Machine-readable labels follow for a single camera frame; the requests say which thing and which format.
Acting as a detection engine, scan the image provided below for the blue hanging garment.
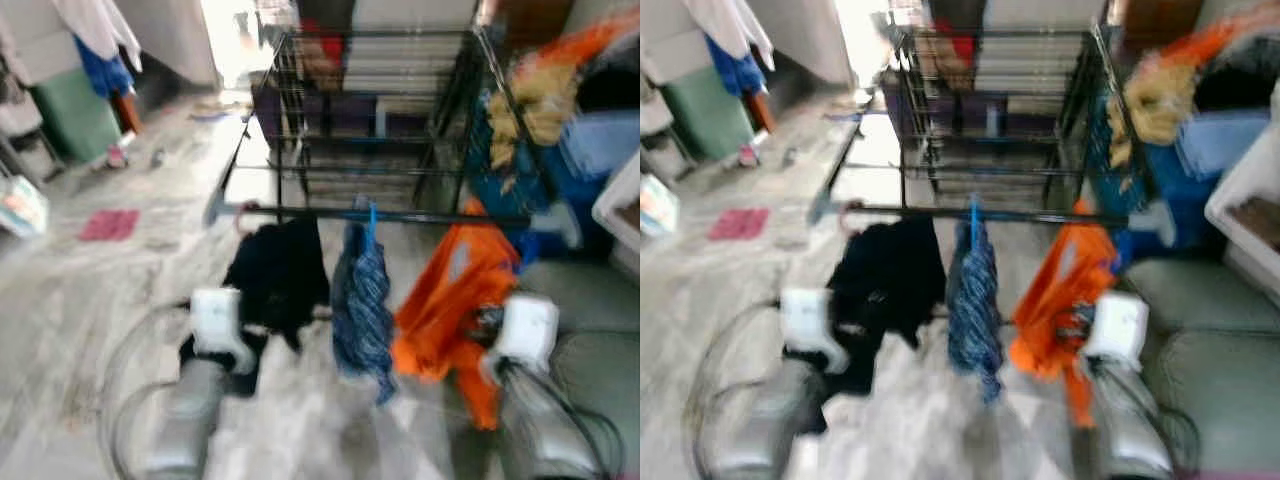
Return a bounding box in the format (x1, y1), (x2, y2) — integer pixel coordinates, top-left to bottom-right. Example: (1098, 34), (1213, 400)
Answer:
(75, 35), (136, 101)
(705, 35), (766, 101)

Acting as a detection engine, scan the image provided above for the orange draped cloth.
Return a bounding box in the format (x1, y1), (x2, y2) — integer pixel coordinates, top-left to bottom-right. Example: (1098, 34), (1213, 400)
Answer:
(1160, 5), (1280, 71)
(540, 10), (641, 71)

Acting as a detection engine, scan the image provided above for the blue plaid shirt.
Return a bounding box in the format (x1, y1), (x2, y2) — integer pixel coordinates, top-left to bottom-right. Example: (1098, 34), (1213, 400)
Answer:
(330, 215), (398, 406)
(945, 215), (1006, 406)

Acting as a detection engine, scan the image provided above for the black metal drying rack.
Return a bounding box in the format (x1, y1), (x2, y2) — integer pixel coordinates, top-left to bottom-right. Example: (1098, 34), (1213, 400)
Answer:
(205, 25), (581, 251)
(810, 25), (1176, 251)

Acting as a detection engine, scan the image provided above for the shelf unit with white bins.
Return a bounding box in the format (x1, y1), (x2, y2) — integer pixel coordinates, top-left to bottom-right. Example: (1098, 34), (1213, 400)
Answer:
(0, 50), (41, 141)

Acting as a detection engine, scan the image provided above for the orange shirt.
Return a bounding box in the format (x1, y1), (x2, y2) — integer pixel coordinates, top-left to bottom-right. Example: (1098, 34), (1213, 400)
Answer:
(392, 198), (521, 431)
(1008, 198), (1121, 431)

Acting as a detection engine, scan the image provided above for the white hanging garment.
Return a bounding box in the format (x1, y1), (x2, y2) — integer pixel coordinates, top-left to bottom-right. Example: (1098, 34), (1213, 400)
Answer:
(50, 0), (146, 71)
(685, 0), (776, 71)

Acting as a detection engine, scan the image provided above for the grey green leather sofa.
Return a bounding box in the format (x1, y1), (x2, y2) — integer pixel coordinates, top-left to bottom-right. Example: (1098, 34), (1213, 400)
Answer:
(1120, 255), (1280, 480)
(520, 255), (641, 480)

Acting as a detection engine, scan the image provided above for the blue bag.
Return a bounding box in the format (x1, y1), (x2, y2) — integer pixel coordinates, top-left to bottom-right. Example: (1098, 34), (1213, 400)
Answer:
(470, 90), (601, 261)
(1090, 90), (1216, 261)

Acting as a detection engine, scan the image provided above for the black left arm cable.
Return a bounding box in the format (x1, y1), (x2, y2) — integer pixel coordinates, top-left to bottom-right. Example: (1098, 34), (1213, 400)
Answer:
(685, 300), (786, 476)
(98, 300), (196, 476)

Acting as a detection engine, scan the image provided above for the mustard yellow garment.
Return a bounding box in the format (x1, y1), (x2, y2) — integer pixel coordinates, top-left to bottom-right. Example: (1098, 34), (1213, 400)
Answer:
(1110, 60), (1201, 171)
(487, 60), (581, 171)

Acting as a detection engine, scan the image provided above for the dark navy hanging garment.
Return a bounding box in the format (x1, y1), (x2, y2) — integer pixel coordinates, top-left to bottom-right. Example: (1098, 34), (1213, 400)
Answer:
(800, 218), (946, 396)
(180, 218), (331, 396)

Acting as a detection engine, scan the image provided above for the patterned shopping bag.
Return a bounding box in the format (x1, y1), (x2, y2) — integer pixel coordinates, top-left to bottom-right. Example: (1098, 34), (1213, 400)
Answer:
(640, 172), (681, 239)
(0, 175), (49, 239)

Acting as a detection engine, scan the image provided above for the light blue folded cloth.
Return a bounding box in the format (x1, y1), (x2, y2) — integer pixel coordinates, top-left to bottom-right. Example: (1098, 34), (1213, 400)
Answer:
(1175, 108), (1271, 181)
(560, 108), (641, 181)

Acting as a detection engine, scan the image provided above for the white plastic storage box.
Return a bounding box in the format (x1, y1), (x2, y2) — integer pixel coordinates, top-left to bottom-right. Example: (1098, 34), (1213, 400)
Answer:
(1205, 120), (1280, 281)
(592, 150), (641, 251)

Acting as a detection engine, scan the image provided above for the red brown draped garment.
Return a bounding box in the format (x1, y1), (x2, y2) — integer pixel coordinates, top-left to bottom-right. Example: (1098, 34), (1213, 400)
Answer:
(930, 15), (986, 91)
(295, 15), (351, 93)

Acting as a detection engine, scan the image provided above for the red crumpled floor cloth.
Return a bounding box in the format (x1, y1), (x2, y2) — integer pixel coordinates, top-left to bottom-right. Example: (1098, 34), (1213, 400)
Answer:
(708, 207), (771, 243)
(80, 208), (141, 243)

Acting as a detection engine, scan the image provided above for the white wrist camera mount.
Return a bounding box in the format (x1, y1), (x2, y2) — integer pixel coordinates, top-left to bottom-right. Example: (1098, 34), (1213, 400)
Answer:
(1080, 292), (1149, 373)
(780, 288), (846, 373)
(190, 288), (256, 373)
(485, 295), (559, 381)

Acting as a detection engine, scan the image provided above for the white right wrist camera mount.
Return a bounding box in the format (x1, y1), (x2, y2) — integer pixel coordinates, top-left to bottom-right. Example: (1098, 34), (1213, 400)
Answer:
(1080, 292), (1149, 373)
(485, 295), (559, 381)

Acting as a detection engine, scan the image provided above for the dark green storage bin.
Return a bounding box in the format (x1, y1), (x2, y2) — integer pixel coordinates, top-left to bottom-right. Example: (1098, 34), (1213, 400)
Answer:
(30, 65), (121, 166)
(660, 65), (753, 166)

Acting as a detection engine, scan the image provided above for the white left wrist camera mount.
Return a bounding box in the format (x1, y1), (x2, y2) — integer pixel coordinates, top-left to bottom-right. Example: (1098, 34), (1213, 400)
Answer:
(780, 288), (846, 373)
(190, 288), (256, 373)

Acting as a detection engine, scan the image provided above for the dark purple armchair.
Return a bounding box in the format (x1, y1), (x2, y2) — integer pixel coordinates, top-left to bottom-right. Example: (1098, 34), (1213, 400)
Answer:
(250, 88), (441, 141)
(885, 90), (1071, 141)

